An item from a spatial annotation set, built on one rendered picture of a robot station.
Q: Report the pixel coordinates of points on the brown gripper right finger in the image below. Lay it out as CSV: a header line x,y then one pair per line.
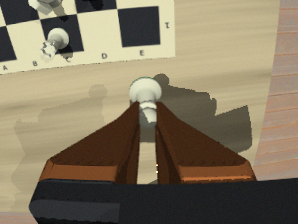
x,y
192,156

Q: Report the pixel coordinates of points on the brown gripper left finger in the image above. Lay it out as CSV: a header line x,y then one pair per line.
x,y
102,155

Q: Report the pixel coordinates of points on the black and cream chessboard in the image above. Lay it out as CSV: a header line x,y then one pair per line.
x,y
99,31

